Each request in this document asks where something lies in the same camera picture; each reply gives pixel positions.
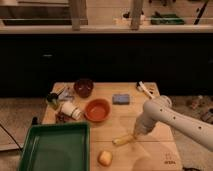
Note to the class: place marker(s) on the yellow banana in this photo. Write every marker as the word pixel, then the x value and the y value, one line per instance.
pixel 123 140

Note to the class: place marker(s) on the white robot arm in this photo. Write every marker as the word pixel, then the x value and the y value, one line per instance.
pixel 159 109

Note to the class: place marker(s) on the dark maroon bowl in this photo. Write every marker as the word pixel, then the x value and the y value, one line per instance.
pixel 83 87

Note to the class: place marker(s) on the red orange bowl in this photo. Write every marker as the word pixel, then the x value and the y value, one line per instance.
pixel 97 110

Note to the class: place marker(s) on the blue sponge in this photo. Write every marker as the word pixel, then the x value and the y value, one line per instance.
pixel 121 99

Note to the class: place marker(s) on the grey foil packet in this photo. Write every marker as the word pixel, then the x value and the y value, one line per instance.
pixel 66 95

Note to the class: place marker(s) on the white paper cup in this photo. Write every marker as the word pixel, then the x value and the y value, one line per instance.
pixel 71 110

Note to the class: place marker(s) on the brown small object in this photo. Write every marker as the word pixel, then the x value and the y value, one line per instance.
pixel 62 118

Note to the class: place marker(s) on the green plastic tray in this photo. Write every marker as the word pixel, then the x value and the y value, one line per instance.
pixel 56 147

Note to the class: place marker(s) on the green object on shelf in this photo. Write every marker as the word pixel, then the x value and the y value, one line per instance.
pixel 166 19

